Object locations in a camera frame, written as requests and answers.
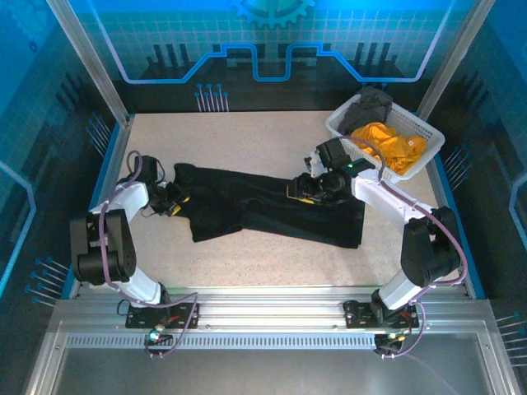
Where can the black t-shirt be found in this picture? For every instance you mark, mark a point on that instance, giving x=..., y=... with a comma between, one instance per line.
x=267, y=205

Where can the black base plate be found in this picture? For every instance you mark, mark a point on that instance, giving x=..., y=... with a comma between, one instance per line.
x=358, y=314
x=181, y=316

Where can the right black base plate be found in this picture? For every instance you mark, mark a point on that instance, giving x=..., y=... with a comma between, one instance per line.
x=358, y=314

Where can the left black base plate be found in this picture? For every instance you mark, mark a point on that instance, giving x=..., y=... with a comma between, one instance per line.
x=181, y=316

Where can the white plastic basket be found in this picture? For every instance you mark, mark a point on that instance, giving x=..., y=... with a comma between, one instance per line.
x=424, y=131

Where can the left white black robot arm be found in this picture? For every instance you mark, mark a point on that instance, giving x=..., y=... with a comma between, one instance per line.
x=103, y=247

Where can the aluminium mounting rail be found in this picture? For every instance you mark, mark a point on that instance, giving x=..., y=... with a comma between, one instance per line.
x=267, y=306

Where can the grey t-shirt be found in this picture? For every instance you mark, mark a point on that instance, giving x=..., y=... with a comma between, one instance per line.
x=366, y=109

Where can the aluminium frame post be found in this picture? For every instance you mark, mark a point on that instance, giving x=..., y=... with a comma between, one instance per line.
x=88, y=61
x=453, y=57

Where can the yellow t-shirt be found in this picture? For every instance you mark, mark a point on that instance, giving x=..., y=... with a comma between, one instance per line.
x=395, y=144

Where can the grey metal sheet panel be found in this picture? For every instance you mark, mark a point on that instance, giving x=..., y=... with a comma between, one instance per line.
x=267, y=372

